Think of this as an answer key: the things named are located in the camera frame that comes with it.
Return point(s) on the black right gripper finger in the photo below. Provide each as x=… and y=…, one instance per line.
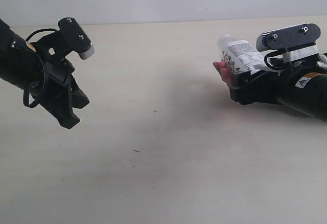
x=245, y=87

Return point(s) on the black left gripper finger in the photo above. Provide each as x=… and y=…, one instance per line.
x=79, y=99
x=60, y=102

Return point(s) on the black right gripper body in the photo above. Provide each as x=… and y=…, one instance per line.
x=293, y=84

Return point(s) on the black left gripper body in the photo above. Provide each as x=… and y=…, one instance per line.
x=50, y=52

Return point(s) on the floral label clear bottle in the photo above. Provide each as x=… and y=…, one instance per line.
x=239, y=55

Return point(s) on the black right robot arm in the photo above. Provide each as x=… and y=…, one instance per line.
x=317, y=106

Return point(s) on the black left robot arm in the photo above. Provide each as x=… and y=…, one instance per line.
x=38, y=65

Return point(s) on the open person hand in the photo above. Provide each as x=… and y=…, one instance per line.
x=223, y=71

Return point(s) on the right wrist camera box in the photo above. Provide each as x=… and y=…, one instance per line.
x=293, y=43

